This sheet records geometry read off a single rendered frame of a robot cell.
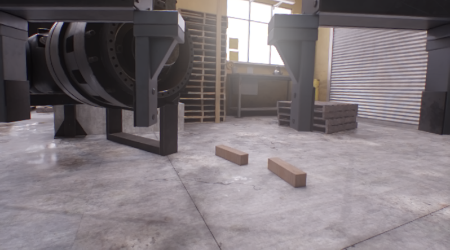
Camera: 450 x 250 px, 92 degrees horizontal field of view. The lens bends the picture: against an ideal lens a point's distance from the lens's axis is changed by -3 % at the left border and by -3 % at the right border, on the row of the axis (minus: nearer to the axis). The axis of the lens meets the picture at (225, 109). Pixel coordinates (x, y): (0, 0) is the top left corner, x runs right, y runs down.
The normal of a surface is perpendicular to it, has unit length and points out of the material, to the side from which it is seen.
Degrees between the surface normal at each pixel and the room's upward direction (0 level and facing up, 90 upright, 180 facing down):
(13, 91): 90
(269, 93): 90
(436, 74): 90
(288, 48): 90
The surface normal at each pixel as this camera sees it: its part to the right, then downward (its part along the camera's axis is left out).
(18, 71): 1.00, 0.03
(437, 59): -1.00, -0.03
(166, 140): 0.82, 0.07
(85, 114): 0.40, 0.09
